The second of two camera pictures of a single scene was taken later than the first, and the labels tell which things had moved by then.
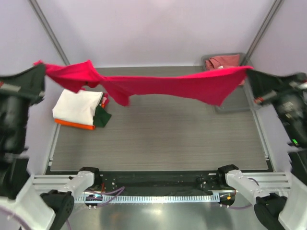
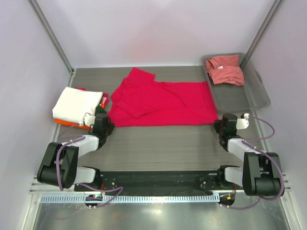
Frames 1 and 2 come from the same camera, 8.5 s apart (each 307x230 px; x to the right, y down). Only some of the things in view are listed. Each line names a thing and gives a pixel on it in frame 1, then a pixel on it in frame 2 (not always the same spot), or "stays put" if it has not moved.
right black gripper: (263, 86) to (217, 124)
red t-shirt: (203, 88) to (139, 100)
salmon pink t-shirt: (218, 63) stays put
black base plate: (160, 182) stays put
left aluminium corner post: (39, 11) stays put
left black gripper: (30, 81) to (111, 127)
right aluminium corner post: (273, 9) stays put
